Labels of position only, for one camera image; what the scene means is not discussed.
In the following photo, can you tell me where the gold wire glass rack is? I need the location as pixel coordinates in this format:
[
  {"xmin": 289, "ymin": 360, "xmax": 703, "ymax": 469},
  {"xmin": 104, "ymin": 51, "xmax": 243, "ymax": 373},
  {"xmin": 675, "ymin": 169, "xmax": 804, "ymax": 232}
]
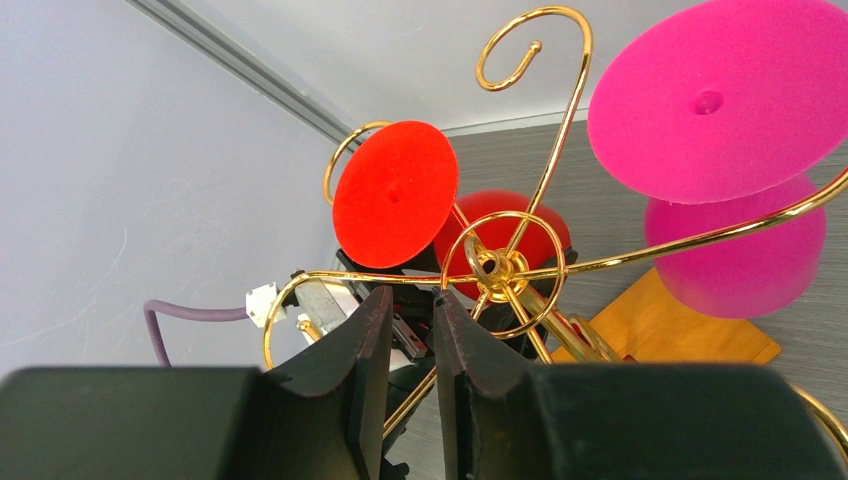
[{"xmin": 262, "ymin": 5, "xmax": 848, "ymax": 468}]

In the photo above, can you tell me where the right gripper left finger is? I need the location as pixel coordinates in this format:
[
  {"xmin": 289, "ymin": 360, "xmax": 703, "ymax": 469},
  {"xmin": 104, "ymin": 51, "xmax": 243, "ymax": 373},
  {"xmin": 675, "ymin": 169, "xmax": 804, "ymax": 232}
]
[{"xmin": 1, "ymin": 287, "xmax": 393, "ymax": 479}]

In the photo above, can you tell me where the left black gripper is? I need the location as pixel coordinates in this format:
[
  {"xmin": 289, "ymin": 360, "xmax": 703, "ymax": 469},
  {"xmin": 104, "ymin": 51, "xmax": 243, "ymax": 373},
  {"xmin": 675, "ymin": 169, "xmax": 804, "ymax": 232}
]
[{"xmin": 334, "ymin": 248, "xmax": 578, "ymax": 480}]

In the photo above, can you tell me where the pink plastic wine glass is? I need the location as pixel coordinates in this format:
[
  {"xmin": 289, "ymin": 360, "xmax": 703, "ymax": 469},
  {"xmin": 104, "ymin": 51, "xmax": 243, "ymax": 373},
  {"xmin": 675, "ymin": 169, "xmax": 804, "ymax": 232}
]
[{"xmin": 586, "ymin": 0, "xmax": 848, "ymax": 321}]

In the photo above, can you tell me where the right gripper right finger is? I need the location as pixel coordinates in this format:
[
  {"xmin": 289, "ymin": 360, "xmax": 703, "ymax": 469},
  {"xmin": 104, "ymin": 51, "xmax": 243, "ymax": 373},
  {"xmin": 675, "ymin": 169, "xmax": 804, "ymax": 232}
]
[{"xmin": 433, "ymin": 291, "xmax": 844, "ymax": 479}]

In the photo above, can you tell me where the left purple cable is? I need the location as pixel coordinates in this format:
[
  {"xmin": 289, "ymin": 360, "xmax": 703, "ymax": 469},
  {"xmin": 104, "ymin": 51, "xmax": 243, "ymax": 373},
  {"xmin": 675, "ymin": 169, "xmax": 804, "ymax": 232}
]
[{"xmin": 143, "ymin": 299, "xmax": 252, "ymax": 369}]

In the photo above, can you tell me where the red plastic wine glass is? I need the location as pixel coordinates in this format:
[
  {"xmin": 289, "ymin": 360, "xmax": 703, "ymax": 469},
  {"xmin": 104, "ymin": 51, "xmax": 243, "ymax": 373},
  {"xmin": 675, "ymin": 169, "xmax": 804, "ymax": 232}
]
[{"xmin": 325, "ymin": 120, "xmax": 530, "ymax": 276}]

